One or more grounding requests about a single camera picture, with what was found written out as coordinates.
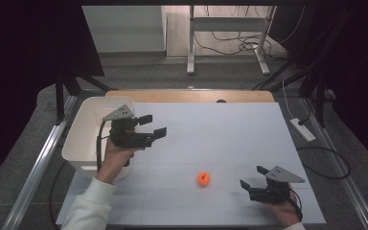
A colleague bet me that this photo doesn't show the thin white cable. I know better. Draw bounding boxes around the thin white cable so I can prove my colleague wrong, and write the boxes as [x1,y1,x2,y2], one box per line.
[281,78,297,120]

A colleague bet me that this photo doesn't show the white board sheet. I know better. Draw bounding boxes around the white board sheet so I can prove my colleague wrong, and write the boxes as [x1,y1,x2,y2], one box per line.
[56,102,327,226]

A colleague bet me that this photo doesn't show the dark curtain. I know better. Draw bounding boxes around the dark curtain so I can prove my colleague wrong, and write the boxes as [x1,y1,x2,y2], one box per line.
[0,0,105,195]
[269,0,368,177]

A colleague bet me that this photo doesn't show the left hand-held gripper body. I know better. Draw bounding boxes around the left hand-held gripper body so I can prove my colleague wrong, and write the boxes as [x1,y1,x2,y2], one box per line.
[102,103,156,150]

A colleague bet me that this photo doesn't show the orange ball with black mark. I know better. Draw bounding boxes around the orange ball with black mark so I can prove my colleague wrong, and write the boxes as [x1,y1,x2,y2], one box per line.
[196,172,212,187]

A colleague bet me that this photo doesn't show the black looped floor cable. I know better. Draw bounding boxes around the black looped floor cable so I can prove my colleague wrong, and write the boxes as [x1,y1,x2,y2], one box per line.
[296,146,353,180]

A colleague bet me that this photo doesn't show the person's left hand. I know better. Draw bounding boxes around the person's left hand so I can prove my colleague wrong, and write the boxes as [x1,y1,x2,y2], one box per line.
[95,137,142,186]

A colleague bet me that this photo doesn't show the person's right hand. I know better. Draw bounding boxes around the person's right hand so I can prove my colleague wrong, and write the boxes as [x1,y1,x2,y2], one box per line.
[263,188,303,229]

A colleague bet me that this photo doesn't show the white metal desk frame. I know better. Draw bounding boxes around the white metal desk frame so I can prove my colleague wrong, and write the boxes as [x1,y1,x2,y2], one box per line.
[186,5,278,77]

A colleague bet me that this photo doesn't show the left hand-held gripper cable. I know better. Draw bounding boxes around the left hand-held gripper cable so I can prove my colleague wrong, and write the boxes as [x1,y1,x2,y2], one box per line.
[95,120,112,173]

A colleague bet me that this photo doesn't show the aluminium floor rail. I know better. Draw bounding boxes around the aluminium floor rail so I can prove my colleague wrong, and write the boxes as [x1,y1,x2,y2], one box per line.
[301,97,368,230]
[1,95,79,230]

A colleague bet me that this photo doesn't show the tangle of floor cables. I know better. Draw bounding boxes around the tangle of floor cables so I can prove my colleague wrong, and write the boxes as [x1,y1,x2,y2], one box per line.
[194,5,307,60]

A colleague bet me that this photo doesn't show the white power strip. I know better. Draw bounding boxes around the white power strip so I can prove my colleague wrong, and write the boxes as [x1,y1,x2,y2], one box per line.
[289,117,317,143]

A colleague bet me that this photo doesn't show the black stand legs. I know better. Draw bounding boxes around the black stand legs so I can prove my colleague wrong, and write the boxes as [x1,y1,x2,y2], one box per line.
[296,68,330,128]
[54,67,118,126]

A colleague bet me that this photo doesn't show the thick black floor cables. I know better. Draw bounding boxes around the thick black floor cables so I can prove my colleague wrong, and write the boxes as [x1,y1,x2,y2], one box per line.
[251,59,311,92]

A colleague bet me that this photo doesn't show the hand-held gripper cable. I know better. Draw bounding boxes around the hand-held gripper cable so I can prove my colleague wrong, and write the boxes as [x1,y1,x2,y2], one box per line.
[95,120,112,173]
[287,186,304,223]

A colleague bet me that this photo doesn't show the white plastic bin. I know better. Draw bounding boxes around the white plastic bin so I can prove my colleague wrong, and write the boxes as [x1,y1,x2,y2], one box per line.
[60,96,136,180]

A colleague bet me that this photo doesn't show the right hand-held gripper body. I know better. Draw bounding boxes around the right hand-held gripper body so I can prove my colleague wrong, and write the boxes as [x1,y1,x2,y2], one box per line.
[248,165,306,205]

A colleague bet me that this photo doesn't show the right hand-held gripper cable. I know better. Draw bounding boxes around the right hand-held gripper cable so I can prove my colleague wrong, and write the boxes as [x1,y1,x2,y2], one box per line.
[287,186,304,223]

